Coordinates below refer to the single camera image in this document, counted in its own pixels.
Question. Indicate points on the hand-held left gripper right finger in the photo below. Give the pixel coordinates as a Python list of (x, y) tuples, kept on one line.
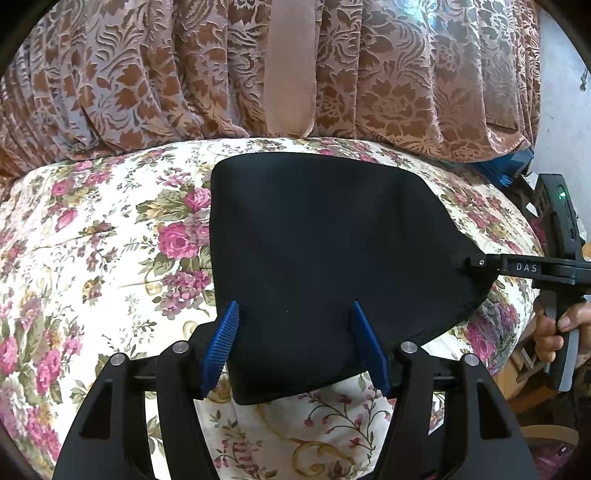
[(369, 346)]

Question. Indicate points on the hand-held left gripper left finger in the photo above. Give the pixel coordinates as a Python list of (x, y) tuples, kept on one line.
[(224, 341)]

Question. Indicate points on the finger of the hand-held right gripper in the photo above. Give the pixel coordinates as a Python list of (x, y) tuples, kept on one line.
[(480, 264)]

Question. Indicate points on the black pants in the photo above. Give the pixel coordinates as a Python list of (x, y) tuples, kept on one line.
[(323, 254)]

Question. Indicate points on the person's right hand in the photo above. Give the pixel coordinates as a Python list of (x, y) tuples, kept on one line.
[(547, 337)]

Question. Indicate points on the blue object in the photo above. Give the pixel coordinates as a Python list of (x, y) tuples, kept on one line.
[(505, 166)]

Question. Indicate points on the wooden furniture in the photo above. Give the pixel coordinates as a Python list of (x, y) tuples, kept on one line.
[(531, 397)]

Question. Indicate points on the floral bedspread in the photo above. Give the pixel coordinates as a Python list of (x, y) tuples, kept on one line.
[(115, 254)]

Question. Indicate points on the plain beige curtain band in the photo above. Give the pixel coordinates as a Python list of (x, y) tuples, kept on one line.
[(288, 69)]

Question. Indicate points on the brown patterned curtain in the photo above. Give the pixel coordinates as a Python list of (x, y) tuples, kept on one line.
[(138, 69)]

